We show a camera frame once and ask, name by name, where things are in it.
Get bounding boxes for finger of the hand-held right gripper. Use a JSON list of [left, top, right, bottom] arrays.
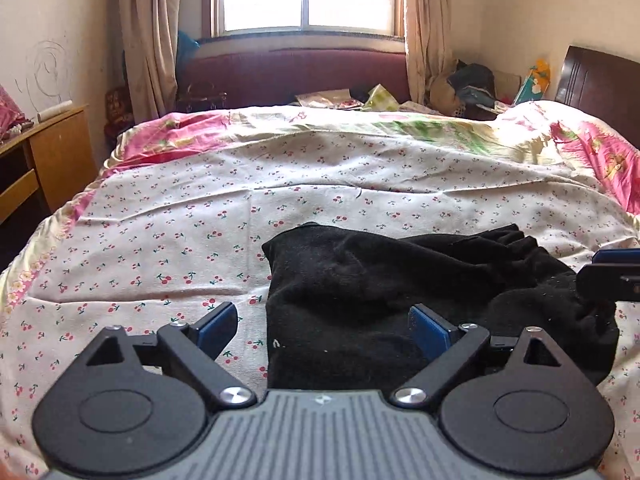
[[592, 248, 640, 267], [575, 263, 640, 306]]

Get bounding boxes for colourful cartoon box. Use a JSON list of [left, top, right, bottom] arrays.
[[515, 59, 551, 106]]

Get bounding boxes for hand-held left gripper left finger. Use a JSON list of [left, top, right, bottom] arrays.
[[82, 301, 257, 409]]

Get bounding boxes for dark wooden headboard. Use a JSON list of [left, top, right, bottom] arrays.
[[555, 45, 640, 151]]

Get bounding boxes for pile of clothes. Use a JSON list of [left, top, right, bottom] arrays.
[[430, 60, 521, 121]]

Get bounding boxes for white paper roll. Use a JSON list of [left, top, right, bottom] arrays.
[[35, 101, 76, 123]]

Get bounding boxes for blue plastic bag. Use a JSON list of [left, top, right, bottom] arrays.
[[177, 30, 201, 68]]

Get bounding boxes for maroon upholstered headboard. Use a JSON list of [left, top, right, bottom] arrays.
[[176, 47, 412, 111]]

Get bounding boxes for black pants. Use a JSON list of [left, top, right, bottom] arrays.
[[261, 221, 621, 391]]

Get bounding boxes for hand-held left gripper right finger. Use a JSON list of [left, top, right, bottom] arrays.
[[391, 304, 571, 410]]

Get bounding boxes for black handbag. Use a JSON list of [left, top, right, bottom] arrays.
[[186, 80, 230, 112]]

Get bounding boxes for wooden desk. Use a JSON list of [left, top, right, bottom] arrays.
[[0, 104, 98, 261]]

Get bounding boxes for yellow green plastic bag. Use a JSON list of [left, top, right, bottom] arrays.
[[362, 84, 401, 112]]

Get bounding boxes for red patterned bag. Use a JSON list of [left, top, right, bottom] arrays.
[[104, 86, 136, 138]]

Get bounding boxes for pink floral cloth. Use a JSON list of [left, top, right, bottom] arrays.
[[0, 85, 31, 136]]

